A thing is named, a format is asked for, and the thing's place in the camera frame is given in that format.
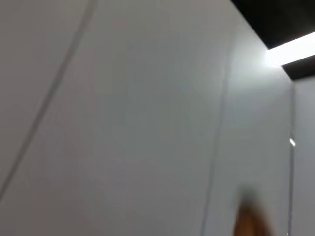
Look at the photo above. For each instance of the khaki canvas food bag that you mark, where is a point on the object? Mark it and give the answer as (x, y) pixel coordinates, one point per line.
(251, 221)

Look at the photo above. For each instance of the white ceiling light strip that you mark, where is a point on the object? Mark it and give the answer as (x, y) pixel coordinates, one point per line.
(290, 51)

